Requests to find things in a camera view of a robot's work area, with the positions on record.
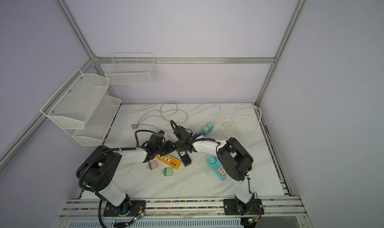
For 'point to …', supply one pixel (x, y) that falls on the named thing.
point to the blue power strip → (201, 132)
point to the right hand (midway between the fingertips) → (179, 143)
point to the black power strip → (185, 158)
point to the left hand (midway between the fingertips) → (176, 148)
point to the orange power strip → (170, 160)
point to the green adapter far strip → (205, 130)
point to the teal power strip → (215, 167)
